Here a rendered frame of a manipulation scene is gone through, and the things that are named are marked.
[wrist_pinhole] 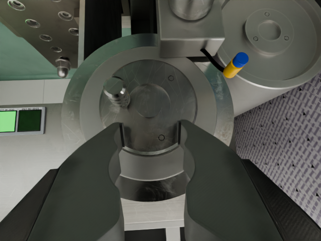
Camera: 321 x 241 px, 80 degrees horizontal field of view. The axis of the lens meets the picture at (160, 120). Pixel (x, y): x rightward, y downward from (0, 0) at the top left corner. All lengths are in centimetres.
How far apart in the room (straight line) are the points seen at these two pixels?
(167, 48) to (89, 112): 8
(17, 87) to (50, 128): 307
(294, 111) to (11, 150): 58
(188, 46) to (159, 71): 3
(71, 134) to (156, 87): 8
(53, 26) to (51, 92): 290
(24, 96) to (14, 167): 295
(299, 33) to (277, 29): 2
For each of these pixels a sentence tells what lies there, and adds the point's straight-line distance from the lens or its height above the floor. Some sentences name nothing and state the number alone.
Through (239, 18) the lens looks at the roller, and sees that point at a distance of 23.
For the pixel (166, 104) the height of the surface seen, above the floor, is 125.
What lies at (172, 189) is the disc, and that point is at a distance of 16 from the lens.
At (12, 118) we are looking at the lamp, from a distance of 60.
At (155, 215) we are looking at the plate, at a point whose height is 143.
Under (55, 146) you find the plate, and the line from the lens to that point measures 55.
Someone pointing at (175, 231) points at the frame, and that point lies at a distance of 53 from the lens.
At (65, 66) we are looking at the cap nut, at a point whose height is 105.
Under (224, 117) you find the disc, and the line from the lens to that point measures 18.
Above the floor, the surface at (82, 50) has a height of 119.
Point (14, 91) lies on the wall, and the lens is 362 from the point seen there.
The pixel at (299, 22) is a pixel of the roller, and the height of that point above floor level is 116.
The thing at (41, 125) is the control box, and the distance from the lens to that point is 56.
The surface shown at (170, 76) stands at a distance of 15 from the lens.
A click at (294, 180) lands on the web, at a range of 30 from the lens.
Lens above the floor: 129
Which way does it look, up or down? 11 degrees down
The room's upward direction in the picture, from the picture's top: 177 degrees clockwise
